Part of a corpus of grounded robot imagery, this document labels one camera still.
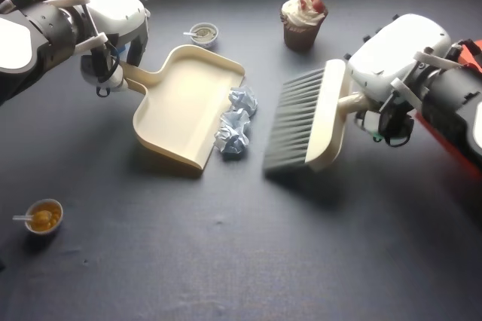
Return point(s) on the cream brush with grey bristles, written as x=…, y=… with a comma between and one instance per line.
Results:
x=327, y=117

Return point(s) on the cream plastic dustpan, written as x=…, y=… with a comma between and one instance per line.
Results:
x=180, y=110

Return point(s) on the small bowl of yellow corn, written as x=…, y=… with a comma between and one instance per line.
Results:
x=47, y=219

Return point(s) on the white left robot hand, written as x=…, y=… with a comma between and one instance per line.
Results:
x=113, y=8

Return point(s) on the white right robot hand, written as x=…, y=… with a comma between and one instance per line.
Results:
x=399, y=49

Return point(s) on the grey table cloth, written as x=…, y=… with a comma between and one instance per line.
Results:
x=241, y=253

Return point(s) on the white paper ball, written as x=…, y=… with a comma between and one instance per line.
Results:
x=231, y=142
x=236, y=120
x=244, y=98

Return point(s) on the orange foam block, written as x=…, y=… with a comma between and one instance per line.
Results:
x=452, y=153

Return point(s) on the small white plastic spoon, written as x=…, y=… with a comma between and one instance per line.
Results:
x=190, y=34
x=22, y=218

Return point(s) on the toy cupcake with red hearts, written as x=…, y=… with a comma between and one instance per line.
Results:
x=301, y=23

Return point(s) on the small bowl of greenish soup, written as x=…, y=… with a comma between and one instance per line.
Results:
x=205, y=32

